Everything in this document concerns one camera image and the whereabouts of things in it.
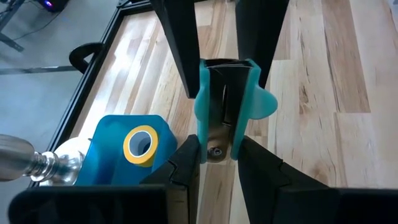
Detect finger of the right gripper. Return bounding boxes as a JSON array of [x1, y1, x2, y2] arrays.
[[150, 0, 201, 100], [235, 0, 290, 90]]

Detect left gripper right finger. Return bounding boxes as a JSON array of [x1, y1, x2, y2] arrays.
[[238, 136, 340, 224]]

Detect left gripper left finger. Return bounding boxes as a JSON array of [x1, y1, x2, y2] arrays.
[[139, 134, 201, 224]]

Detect yellow tape roll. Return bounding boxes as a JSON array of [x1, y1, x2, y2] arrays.
[[123, 124, 160, 169]]

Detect teal staple remover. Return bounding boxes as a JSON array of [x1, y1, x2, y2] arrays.
[[194, 58, 279, 164]]

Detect blue plastic bin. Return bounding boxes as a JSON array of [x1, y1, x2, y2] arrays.
[[74, 114, 179, 187]]

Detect black computer blue lights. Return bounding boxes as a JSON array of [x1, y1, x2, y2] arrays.
[[37, 0, 71, 13]]

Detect grey metal stand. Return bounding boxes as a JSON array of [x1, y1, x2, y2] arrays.
[[0, 0, 79, 77]]

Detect silver lamp white shade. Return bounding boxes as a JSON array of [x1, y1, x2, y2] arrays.
[[0, 134, 95, 188]]

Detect black frame handle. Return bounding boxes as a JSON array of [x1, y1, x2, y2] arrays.
[[68, 41, 104, 75]]

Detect black aluminium table frame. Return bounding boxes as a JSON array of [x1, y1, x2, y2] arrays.
[[29, 0, 156, 187]]

